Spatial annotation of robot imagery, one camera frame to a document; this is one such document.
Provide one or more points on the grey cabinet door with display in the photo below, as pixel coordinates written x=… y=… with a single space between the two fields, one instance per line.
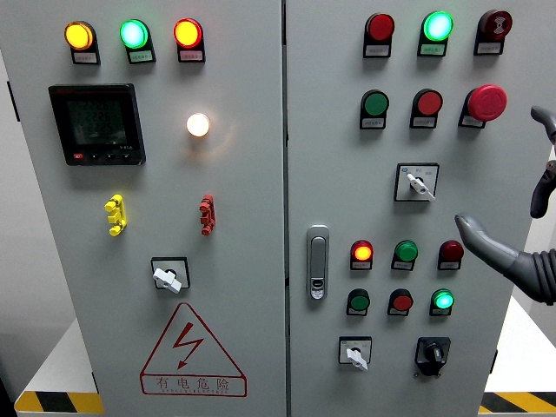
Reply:
x=243 y=195

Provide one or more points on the small green unlit lamp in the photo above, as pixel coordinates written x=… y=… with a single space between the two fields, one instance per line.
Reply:
x=406 y=251

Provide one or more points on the grey cabinet door with lock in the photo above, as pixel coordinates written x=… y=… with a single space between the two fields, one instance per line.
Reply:
x=339 y=174

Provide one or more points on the large green lit lamp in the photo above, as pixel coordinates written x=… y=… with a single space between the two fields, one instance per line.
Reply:
x=438 y=26
x=134 y=34

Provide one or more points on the silver door lock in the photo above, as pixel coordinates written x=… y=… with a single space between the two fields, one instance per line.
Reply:
x=317 y=260

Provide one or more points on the small red push button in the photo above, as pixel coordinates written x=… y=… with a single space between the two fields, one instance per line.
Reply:
x=402 y=301

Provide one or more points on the white round lamp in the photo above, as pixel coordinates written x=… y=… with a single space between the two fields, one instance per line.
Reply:
x=198 y=125

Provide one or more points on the red warning triangle sign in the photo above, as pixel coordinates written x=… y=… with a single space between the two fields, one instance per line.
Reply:
x=193 y=384

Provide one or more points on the small green lit lamp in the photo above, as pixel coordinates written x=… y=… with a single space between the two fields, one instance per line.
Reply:
x=443 y=299

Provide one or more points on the large red stop button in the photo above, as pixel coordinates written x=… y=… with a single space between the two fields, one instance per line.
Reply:
x=487 y=102

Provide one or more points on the large green push button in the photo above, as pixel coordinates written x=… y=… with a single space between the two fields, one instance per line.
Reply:
x=375 y=103

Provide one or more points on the small label plate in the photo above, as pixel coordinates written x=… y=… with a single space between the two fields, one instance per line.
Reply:
x=422 y=122
x=488 y=48
x=372 y=123
x=360 y=265
x=470 y=122
x=85 y=58
x=440 y=312
x=140 y=57
x=356 y=312
x=376 y=51
x=401 y=265
x=431 y=50
x=397 y=312
x=191 y=56
x=448 y=265

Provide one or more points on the yellow round lamp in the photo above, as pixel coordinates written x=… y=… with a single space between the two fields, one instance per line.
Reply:
x=79 y=35

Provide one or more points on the large dark red lamp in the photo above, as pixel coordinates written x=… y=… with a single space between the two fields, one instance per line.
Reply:
x=380 y=27

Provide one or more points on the small green push button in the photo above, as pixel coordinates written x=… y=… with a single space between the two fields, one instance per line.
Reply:
x=359 y=300

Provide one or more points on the black yellow striped tape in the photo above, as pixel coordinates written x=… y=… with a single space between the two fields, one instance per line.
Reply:
x=517 y=402
x=56 y=401

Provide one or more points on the large red lit lamp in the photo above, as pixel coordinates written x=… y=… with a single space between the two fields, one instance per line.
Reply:
x=187 y=33

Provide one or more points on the black display meter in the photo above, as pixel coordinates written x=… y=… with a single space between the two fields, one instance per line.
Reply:
x=97 y=126

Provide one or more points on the small red lit lamp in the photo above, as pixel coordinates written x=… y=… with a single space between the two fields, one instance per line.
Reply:
x=362 y=251

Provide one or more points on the large red push button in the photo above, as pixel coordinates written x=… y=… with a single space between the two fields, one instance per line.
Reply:
x=429 y=102

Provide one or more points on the red buzzer lamp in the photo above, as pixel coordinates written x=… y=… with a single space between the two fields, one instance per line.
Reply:
x=496 y=24

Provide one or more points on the black door hinge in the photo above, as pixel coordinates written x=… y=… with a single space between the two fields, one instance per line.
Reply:
x=95 y=382
x=13 y=102
x=493 y=360

